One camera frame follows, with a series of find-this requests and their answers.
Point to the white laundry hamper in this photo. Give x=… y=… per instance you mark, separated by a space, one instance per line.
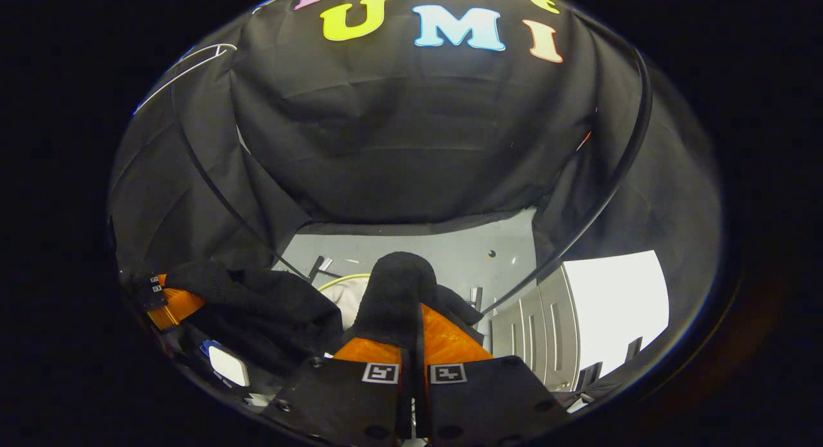
x=341 y=299

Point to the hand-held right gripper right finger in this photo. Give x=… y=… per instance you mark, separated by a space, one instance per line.
x=488 y=402

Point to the white and blue object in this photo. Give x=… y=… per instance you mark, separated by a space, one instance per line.
x=229 y=366

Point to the white plastic hanger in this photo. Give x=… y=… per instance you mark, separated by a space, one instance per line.
x=222 y=48

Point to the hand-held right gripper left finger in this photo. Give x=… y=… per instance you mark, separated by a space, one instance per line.
x=334 y=402

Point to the black backdrop cloth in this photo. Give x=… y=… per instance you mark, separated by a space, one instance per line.
x=418 y=145

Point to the grey metal cabinet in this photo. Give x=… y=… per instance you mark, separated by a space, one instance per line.
x=533 y=331

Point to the black metal clothes rack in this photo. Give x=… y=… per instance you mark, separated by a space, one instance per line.
x=646 y=106

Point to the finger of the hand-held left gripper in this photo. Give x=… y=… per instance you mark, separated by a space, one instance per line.
x=177 y=305

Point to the black garment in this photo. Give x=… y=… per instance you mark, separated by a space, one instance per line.
x=392 y=292

